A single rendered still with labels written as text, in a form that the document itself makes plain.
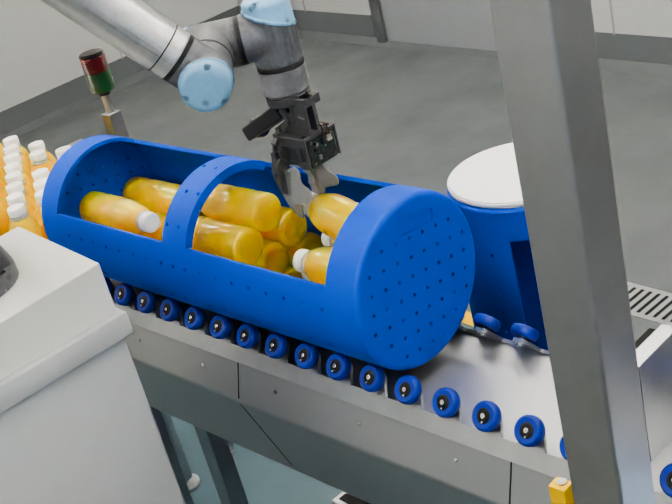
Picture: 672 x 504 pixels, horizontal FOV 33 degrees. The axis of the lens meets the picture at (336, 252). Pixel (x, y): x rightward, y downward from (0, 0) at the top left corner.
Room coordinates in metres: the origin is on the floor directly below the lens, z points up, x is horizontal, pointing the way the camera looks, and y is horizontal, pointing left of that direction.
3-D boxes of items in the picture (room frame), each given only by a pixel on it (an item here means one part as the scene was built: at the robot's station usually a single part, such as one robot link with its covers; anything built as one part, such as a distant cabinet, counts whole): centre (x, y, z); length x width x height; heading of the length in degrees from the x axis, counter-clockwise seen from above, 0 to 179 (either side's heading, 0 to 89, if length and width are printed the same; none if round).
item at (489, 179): (1.95, -0.38, 1.03); 0.28 x 0.28 x 0.01
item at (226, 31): (1.68, 0.11, 1.48); 0.11 x 0.11 x 0.08; 87
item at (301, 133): (1.69, 0.01, 1.33); 0.09 x 0.08 x 0.12; 40
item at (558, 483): (1.18, -0.23, 0.92); 0.08 x 0.03 x 0.05; 130
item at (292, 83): (1.70, 0.01, 1.41); 0.08 x 0.08 x 0.05
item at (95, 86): (2.77, 0.46, 1.18); 0.06 x 0.06 x 0.05
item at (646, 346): (1.23, -0.36, 1.00); 0.10 x 0.04 x 0.15; 130
